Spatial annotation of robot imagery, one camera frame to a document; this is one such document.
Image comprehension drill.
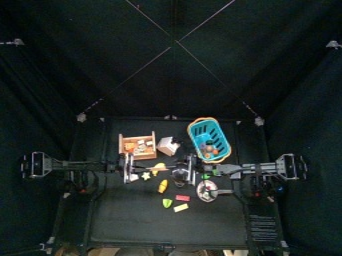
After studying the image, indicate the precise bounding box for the yellow orange toy food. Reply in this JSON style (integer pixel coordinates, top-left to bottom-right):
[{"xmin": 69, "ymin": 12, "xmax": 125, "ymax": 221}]
[{"xmin": 157, "ymin": 179, "xmax": 170, "ymax": 194}]

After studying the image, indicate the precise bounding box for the yellow toy cleaver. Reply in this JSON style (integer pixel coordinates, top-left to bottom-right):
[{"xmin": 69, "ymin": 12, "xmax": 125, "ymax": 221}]
[{"xmin": 150, "ymin": 162, "xmax": 178, "ymax": 177}]

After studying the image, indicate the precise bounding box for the round beige toy food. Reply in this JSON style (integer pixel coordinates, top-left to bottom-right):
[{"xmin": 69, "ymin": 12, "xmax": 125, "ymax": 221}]
[{"xmin": 134, "ymin": 146, "xmax": 153, "ymax": 156}]

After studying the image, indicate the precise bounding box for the white text label sticker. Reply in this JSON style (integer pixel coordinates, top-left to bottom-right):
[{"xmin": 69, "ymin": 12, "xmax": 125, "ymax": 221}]
[{"xmin": 249, "ymin": 214, "xmax": 278, "ymax": 242}]

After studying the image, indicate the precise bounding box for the silver toy pan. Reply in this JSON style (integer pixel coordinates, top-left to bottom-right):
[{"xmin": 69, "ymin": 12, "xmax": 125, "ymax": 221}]
[{"xmin": 196, "ymin": 179, "xmax": 236, "ymax": 204}]

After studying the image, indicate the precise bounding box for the wooden crate tray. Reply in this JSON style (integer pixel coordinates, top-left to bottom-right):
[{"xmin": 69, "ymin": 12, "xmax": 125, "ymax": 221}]
[{"xmin": 118, "ymin": 130, "xmax": 160, "ymax": 161}]

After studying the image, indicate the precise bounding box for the white brown toy box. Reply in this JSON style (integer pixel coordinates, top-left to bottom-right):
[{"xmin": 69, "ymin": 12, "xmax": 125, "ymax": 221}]
[{"xmin": 157, "ymin": 136, "xmax": 182, "ymax": 157}]

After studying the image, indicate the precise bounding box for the teal basket orange rim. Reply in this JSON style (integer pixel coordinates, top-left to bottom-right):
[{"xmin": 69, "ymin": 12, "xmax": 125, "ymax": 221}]
[{"xmin": 186, "ymin": 116, "xmax": 233, "ymax": 164}]

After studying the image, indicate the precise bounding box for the thin white cord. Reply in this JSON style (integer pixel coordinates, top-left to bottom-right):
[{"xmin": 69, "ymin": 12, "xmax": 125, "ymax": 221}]
[
  {"xmin": 123, "ymin": 0, "xmax": 260, "ymax": 118},
  {"xmin": 82, "ymin": 0, "xmax": 237, "ymax": 114}
]

